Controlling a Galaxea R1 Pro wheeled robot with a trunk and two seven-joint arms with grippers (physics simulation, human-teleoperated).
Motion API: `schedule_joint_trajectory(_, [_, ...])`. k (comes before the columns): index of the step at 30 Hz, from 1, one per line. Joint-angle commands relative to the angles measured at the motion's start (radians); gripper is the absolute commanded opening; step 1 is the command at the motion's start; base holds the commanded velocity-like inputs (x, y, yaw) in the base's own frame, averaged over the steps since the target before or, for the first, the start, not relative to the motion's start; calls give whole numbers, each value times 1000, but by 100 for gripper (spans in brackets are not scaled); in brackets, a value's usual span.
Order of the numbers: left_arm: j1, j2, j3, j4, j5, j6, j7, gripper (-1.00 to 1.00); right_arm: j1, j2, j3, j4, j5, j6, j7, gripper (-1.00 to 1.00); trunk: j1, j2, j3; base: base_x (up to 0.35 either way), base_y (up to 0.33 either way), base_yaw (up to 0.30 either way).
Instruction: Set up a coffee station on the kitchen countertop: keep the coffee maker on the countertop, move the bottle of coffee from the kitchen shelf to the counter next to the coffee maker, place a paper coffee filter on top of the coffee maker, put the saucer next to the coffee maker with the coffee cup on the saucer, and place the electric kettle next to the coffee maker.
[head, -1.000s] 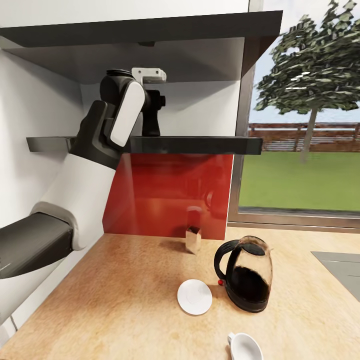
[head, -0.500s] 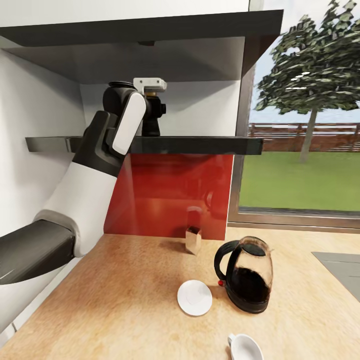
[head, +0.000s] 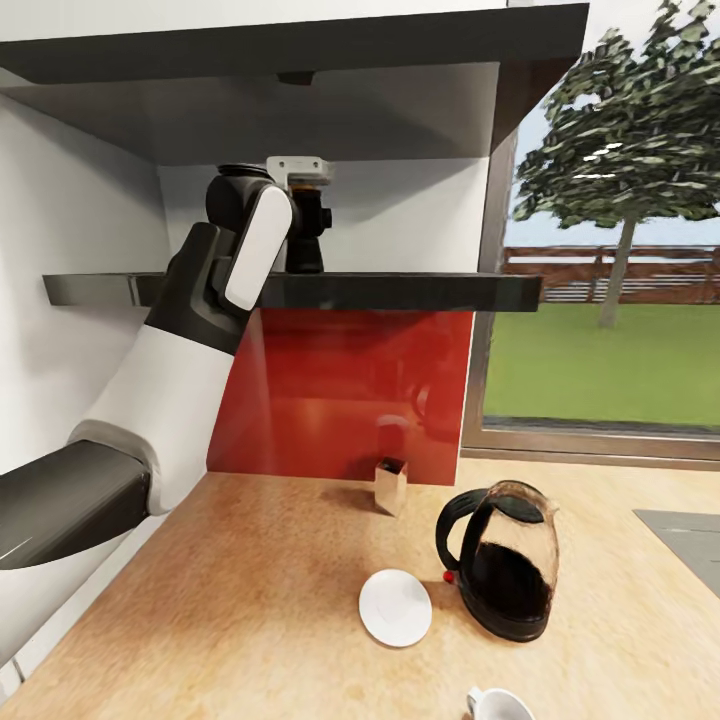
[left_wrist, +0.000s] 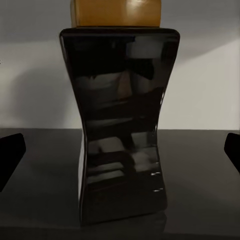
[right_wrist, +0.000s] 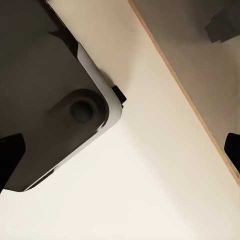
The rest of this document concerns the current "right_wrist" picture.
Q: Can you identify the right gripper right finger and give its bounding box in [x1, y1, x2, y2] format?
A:
[224, 133, 240, 173]

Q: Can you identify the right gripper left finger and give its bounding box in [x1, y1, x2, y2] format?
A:
[0, 133, 26, 193]

